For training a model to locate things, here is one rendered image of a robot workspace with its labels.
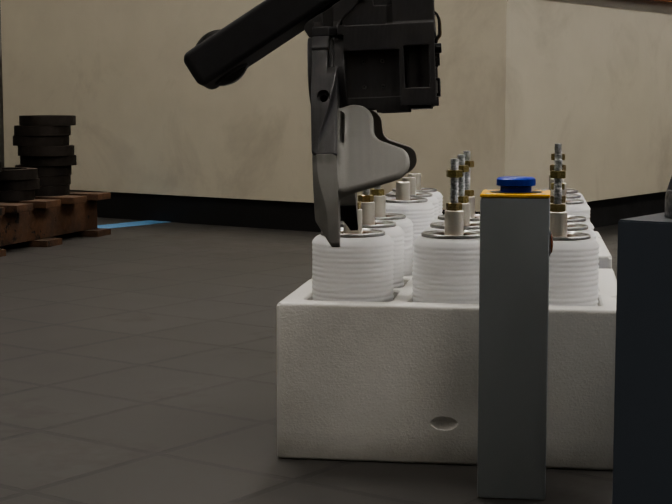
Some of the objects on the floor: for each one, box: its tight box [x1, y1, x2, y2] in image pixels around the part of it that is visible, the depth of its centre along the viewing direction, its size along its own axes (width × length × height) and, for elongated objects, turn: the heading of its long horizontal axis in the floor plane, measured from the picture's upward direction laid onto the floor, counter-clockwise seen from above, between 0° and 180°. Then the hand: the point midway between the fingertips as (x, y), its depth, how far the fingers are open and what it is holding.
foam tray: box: [277, 265, 617, 471], centre depth 182 cm, size 39×39×18 cm
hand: (334, 240), depth 96 cm, fingers open, 14 cm apart
